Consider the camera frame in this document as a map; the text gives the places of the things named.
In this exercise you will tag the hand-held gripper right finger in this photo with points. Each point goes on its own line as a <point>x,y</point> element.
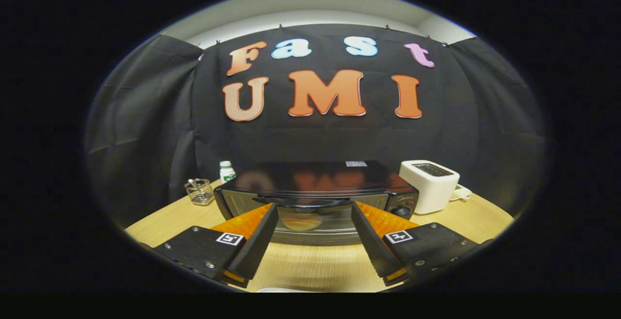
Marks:
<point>376,246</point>

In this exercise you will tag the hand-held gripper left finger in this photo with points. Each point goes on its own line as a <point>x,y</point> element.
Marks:
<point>257,246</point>

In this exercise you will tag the black toaster oven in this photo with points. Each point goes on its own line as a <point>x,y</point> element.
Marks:
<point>315,178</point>

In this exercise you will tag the white toaster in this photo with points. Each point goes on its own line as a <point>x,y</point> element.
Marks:
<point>429,193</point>

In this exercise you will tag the white plate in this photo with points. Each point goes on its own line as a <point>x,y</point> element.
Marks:
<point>281,290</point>

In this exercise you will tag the white bottle green label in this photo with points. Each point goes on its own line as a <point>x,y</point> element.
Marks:
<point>226,173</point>

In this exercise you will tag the white power plug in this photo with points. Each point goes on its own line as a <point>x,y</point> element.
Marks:
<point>461,193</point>

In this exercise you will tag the black backdrop cloth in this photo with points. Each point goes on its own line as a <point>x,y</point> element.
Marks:
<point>301,139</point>

